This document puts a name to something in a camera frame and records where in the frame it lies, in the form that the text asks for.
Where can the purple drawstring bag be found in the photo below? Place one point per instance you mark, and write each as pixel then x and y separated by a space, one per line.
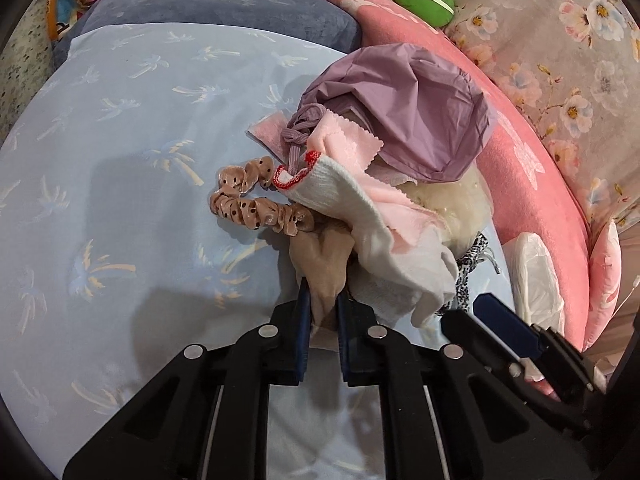
pixel 432 117

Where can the white plastic trash bag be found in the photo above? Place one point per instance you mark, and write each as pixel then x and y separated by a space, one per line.
pixel 535 286

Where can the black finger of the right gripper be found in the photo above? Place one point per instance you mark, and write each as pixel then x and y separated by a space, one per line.
pixel 496 335

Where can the black white patterned fabric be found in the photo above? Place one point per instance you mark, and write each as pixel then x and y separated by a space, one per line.
pixel 478 253

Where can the brown polka dot scrunchie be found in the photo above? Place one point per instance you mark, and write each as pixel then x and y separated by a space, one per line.
pixel 231 201

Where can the beige nylon stocking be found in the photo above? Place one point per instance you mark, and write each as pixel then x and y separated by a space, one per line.
pixel 321 257

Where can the pink blanket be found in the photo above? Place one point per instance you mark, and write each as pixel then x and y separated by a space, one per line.
pixel 528 190

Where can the pink printed small pillow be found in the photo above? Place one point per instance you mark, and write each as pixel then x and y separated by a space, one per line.
pixel 605 275

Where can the pink zigzag-edged cloth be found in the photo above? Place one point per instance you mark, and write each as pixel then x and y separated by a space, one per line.
pixel 350 159

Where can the light blue palm-print pillow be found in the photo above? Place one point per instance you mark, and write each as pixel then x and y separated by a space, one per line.
pixel 111 262

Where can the floral grey bedsheet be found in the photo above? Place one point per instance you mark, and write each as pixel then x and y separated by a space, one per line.
pixel 571 67

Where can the white sock red trim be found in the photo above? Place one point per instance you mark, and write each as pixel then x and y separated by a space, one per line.
pixel 427 282

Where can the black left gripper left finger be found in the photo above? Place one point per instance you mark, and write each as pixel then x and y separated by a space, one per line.
pixel 205 414

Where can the blue-grey plush pillow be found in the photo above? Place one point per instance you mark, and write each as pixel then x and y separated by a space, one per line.
pixel 317 21

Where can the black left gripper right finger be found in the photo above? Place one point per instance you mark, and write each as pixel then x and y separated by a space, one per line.
pixel 464 411

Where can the cream tulle veil with pearls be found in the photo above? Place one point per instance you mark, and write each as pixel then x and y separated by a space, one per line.
pixel 465 206

